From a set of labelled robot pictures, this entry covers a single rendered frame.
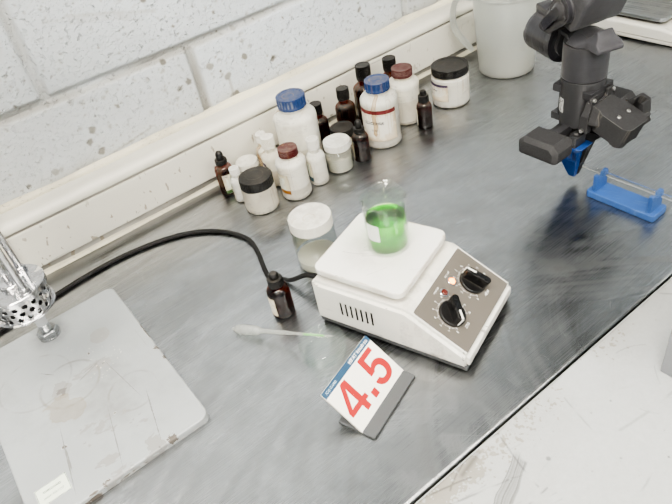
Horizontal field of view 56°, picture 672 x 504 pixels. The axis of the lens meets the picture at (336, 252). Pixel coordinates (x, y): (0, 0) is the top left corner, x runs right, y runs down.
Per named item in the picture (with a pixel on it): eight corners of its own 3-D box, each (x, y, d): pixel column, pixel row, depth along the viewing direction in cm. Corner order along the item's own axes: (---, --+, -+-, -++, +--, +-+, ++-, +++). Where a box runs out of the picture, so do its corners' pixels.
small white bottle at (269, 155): (290, 176, 105) (279, 130, 100) (284, 187, 103) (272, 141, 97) (271, 176, 106) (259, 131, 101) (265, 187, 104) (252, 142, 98)
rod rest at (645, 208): (666, 211, 84) (671, 189, 82) (652, 223, 82) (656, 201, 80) (599, 185, 90) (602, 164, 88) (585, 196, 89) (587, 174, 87)
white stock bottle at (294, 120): (324, 172, 105) (309, 102, 96) (282, 177, 106) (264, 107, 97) (327, 150, 110) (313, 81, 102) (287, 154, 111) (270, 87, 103)
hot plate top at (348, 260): (448, 236, 75) (448, 230, 74) (402, 302, 68) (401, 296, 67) (363, 214, 81) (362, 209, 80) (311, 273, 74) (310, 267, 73)
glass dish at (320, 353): (351, 364, 72) (348, 352, 71) (305, 375, 72) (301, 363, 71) (342, 330, 77) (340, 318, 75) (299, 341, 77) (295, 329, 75)
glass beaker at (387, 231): (409, 262, 72) (403, 205, 67) (363, 261, 73) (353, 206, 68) (415, 229, 76) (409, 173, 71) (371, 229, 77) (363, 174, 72)
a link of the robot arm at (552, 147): (517, 97, 79) (559, 111, 75) (604, 42, 87) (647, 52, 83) (515, 152, 85) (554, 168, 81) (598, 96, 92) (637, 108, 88)
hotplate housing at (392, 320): (511, 298, 76) (513, 248, 71) (468, 376, 69) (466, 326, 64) (357, 253, 87) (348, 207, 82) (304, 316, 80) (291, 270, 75)
